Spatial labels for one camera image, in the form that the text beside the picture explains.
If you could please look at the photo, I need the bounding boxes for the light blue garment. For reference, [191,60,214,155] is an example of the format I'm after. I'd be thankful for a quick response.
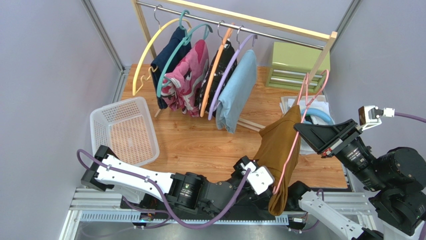
[215,49,258,134]

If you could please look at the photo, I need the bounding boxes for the pink wire hanger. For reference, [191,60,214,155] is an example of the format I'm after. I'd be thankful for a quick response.
[271,69,330,195]

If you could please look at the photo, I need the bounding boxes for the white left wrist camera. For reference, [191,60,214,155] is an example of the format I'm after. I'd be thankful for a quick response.
[243,163,275,195]

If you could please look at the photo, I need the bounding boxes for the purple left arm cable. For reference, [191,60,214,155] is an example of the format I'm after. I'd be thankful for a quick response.
[76,149,252,230]

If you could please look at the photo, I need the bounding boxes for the navy blue garment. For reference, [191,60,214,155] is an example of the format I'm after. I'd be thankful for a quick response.
[150,26,193,111]

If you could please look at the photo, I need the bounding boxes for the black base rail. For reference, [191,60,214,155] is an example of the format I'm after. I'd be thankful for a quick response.
[119,186,319,222]

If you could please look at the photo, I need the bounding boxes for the black patterned garment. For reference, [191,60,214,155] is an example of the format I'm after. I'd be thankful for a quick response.
[196,39,235,114]

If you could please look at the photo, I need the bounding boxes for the wooden clothes rack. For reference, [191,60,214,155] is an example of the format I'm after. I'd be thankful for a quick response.
[131,0,339,132]

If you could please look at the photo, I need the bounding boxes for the orange hanger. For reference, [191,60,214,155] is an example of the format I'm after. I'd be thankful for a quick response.
[199,28,233,117]

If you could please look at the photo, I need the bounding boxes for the light blue headphones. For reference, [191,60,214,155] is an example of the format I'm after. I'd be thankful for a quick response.
[300,108,335,125]

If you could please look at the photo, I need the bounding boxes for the metal rack rod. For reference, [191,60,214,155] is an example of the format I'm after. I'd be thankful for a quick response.
[136,0,325,50]

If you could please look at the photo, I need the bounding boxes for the pink patterned garment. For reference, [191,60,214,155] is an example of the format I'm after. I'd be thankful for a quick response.
[161,39,210,118]

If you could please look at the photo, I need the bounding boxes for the white plastic basket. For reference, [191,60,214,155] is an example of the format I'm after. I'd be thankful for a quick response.
[89,96,160,167]

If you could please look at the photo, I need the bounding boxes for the yellow hanger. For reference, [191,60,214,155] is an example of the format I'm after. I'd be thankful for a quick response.
[132,0,179,97]

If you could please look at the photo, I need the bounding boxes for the green drawer box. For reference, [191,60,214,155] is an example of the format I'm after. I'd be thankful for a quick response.
[265,41,322,92]

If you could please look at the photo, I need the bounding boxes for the purple hanger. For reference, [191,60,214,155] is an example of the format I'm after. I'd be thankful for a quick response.
[207,25,258,121]

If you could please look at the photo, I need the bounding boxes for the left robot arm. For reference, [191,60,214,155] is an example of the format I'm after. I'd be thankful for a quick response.
[76,145,275,217]

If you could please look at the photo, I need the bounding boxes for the teal hanger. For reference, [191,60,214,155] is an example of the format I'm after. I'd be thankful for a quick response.
[151,9,213,99]

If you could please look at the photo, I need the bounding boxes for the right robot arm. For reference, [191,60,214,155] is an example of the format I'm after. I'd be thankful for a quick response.
[288,119,426,240]

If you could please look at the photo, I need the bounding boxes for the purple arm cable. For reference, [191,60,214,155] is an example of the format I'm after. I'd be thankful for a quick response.
[394,112,426,124]
[76,149,252,230]

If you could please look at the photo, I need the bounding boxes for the brown trousers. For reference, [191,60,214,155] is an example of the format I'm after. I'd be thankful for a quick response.
[253,105,302,216]

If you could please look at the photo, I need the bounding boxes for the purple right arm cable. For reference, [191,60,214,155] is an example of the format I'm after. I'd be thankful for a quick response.
[394,112,426,124]

